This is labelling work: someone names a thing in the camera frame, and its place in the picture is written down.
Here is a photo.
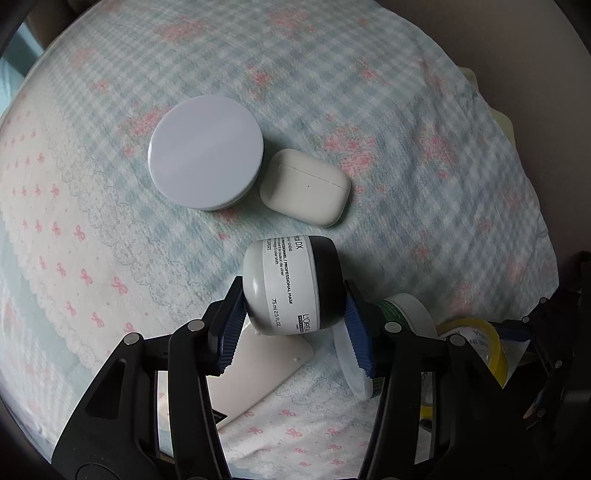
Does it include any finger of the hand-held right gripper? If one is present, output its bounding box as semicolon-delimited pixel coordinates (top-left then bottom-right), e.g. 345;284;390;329
522;355;571;421
495;295;561;344

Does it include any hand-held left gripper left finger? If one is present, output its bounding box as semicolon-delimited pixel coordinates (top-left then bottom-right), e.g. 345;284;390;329
51;276;248;480

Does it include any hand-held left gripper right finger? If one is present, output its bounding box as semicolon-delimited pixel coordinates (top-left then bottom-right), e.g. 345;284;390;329
344;278;546;480

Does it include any yellow tape roll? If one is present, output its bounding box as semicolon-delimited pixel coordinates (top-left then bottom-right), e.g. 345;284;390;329
420;316;511;418

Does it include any white and black cosmetic jar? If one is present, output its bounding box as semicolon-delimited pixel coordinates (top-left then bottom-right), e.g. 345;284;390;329
242;234;347;337

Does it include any white flat rectangular card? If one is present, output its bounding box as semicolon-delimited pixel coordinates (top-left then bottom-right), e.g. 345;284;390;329
157;329;315;455

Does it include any white jar with green label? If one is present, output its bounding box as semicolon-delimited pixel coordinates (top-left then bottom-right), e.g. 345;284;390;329
334;293;438;402

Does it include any white earbuds case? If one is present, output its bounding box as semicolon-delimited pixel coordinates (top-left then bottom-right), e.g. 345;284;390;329
259;148;352;228

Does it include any checkered floral blanket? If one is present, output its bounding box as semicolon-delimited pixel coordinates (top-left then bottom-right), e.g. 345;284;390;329
0;0;562;468

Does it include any round white tin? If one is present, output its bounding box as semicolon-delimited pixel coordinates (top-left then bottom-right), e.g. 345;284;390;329
147;95;266;212

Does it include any pale yellow object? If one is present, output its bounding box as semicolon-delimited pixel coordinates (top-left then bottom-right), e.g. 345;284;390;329
459;66;516;146

